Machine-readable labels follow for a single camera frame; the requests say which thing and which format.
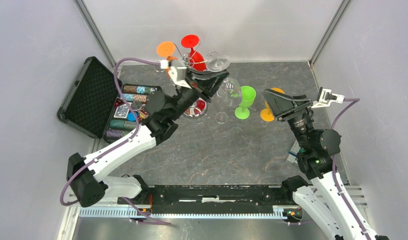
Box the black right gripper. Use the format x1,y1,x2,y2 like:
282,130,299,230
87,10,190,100
262,87,313,150

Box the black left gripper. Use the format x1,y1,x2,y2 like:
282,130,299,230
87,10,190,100
168,67,230,121

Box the yellow plastic wine glass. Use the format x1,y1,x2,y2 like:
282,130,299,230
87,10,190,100
260,101,275,122

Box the clear wine glass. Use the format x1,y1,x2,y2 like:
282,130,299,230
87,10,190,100
215,97,229,125
206,51,243,109

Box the red plastic wine glass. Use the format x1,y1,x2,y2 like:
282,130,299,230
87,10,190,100
180,34,207,72

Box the green plastic wine glass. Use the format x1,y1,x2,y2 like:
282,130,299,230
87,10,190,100
234,85,257,120

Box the orange plastic wine glass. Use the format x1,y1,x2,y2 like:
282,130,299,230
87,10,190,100
156,41,178,62

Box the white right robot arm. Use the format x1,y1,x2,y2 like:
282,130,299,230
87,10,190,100
262,87,388,240

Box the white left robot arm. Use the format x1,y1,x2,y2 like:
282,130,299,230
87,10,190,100
64,69,230,208

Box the chrome wine glass rack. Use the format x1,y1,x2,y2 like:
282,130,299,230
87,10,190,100
153,39,225,120

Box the blue green toy blocks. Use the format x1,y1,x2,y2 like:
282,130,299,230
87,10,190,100
286,141,301,165

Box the poker chip row upper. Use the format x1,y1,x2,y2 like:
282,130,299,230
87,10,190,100
122,85,159,95

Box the poker chip row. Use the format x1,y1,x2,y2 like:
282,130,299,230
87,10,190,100
123,93,148,103
122,85,159,95

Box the poker chip row lower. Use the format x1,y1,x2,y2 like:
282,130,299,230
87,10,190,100
123,93,148,103

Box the blue playing card deck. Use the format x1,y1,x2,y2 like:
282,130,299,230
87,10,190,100
113,102,131,119

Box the black poker chip case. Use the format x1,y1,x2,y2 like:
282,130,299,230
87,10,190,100
57,56,161,143

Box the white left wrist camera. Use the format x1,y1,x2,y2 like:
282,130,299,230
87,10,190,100
168,66,192,89

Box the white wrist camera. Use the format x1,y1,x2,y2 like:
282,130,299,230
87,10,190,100
311,87,345,109
168,66,192,89

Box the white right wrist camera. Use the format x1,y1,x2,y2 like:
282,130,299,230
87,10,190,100
311,87,345,109

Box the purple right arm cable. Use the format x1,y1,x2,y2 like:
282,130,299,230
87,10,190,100
329,97,374,240

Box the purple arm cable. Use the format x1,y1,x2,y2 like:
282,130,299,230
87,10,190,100
329,97,374,240
59,57,165,207

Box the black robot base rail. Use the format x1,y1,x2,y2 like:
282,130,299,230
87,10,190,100
117,175,304,222

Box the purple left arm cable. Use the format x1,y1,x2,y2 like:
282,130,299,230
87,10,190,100
59,57,165,207

